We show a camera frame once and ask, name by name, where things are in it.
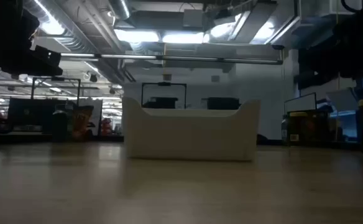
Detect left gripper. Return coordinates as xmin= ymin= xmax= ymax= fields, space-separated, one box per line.
xmin=29 ymin=45 xmax=63 ymax=77

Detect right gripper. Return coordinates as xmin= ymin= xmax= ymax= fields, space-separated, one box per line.
xmin=300 ymin=46 xmax=336 ymax=78

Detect green-lid glass spice jar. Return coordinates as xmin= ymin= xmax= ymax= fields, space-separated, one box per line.
xmin=281 ymin=114 xmax=290 ymax=144
xmin=52 ymin=104 xmax=74 ymax=143

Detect orange brown wrapper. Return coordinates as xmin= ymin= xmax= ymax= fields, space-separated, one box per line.
xmin=288 ymin=111 xmax=310 ymax=146

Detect orange-brown snack packet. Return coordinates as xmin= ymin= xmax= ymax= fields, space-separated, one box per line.
xmin=72 ymin=105 xmax=94 ymax=141

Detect grey slanted panel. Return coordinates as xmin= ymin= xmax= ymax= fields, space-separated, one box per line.
xmin=325 ymin=88 xmax=362 ymax=112

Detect large black panel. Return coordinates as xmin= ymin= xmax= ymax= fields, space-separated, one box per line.
xmin=7 ymin=97 xmax=58 ymax=132

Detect white hanging sheet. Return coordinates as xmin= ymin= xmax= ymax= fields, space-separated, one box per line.
xmin=88 ymin=98 xmax=104 ymax=137

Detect red stacked objects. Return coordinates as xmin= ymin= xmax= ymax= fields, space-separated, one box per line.
xmin=101 ymin=117 xmax=113 ymax=137

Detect bright ceiling light panel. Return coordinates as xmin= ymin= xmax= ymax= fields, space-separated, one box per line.
xmin=162 ymin=32 xmax=204 ymax=44
xmin=113 ymin=29 xmax=161 ymax=44

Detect grey square ceiling box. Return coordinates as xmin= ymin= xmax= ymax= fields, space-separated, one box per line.
xmin=183 ymin=9 xmax=204 ymax=29

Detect white plastic bin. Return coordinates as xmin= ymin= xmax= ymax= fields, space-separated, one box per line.
xmin=121 ymin=96 xmax=262 ymax=162

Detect black tube frame stand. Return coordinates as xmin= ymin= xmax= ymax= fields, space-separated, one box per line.
xmin=30 ymin=77 xmax=81 ymax=108
xmin=140 ymin=82 xmax=188 ymax=110

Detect round silver ventilation duct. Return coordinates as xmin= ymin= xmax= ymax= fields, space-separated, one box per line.
xmin=108 ymin=0 xmax=131 ymax=20
xmin=22 ymin=0 xmax=129 ymax=83

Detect white board with black frame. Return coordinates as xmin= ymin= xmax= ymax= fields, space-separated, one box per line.
xmin=283 ymin=91 xmax=318 ymax=138

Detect black table frame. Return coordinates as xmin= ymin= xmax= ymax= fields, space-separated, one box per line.
xmin=0 ymin=130 xmax=363 ymax=155

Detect silver overhead rail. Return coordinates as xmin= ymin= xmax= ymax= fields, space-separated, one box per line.
xmin=60 ymin=52 xmax=284 ymax=65

